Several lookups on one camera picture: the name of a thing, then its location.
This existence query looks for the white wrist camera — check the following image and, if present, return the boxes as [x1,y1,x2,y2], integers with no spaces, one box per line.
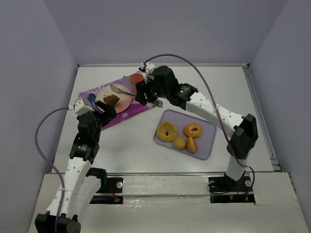
[138,62,156,83]
[73,98,94,116]

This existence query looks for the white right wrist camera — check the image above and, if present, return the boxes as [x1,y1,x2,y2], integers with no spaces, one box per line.
[138,62,156,83]

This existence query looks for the lilac plastic tray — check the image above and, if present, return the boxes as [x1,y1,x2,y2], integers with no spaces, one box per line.
[154,110,216,160]

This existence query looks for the pink plastic cup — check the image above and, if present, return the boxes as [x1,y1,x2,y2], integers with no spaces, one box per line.
[129,73,144,85]

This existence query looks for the sugared orange donut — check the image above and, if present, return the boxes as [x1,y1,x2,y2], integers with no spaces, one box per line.
[183,122,203,138]

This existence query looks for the small round yellow muffin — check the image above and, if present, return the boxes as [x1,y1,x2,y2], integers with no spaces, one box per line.
[173,137,186,150]

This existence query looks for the cream and pink plate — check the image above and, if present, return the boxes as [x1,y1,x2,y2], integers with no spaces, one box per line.
[96,85,132,114]

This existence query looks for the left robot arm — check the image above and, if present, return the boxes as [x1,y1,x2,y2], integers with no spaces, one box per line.
[35,98,117,233]

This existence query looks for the purple floral placemat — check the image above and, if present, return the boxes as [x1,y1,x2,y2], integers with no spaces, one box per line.
[79,71,155,129]

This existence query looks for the pale twisted ring bread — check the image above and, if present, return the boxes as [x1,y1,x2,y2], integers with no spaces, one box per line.
[156,120,178,142]

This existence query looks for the brown chocolate pastry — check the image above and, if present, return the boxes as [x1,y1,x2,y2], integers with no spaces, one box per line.
[103,95,120,106]

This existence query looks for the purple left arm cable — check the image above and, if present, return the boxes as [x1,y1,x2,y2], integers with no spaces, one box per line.
[35,106,75,233]

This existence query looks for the blue spoon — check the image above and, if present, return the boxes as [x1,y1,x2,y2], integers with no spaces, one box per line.
[88,93,97,110]

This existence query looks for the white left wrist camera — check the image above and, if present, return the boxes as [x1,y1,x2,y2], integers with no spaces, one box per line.
[73,98,94,116]

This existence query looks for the metal serving tongs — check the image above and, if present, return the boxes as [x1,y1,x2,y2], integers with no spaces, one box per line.
[110,84,163,108]

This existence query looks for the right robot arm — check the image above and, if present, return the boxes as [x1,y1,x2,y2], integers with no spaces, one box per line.
[135,63,258,193]

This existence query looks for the glossy orange bun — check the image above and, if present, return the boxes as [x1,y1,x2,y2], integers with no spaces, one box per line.
[186,136,197,153]

